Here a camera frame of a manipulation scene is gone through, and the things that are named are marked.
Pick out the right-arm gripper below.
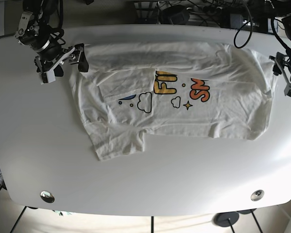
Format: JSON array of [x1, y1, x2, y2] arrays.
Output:
[[34, 45, 89, 77]]

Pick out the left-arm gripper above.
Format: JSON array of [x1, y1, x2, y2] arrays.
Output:
[[269, 52, 291, 86]]

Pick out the white printed T-shirt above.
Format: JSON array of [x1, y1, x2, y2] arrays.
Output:
[[69, 42, 277, 161]]

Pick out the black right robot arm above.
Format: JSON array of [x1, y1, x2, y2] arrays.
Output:
[[15, 0, 89, 84]]

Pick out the right metal table grommet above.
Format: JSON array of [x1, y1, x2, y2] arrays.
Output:
[[250, 189, 265, 201]]

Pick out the metal table grommet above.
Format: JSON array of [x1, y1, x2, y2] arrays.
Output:
[[40, 190, 55, 203], [250, 189, 265, 201]]

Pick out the left metal table grommet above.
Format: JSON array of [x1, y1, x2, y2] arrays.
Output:
[[40, 190, 55, 203]]

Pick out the round black stand base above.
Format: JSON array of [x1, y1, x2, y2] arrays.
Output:
[[213, 212, 240, 228]]

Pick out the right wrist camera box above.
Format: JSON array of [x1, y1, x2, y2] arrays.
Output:
[[40, 70, 56, 84]]

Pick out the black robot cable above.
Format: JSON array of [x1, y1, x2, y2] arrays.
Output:
[[233, 4, 254, 49]]

